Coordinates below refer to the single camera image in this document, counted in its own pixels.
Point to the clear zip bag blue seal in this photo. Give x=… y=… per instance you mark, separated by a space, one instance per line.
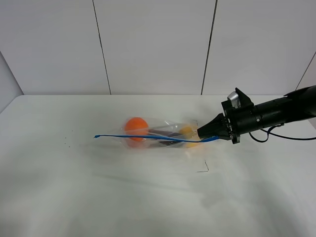
x=147 y=141

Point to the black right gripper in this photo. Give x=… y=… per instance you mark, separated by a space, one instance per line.
x=239 y=119

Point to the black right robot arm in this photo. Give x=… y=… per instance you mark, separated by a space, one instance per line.
x=295 y=106

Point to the orange toy fruit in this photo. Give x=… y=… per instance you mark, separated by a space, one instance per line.
x=136 y=126

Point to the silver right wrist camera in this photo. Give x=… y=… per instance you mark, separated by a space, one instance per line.
x=239 y=100

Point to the purple toy eggplant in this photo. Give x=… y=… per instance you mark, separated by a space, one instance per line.
x=165 y=133

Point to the yellow toy pear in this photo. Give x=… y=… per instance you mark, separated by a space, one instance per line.
x=190 y=133

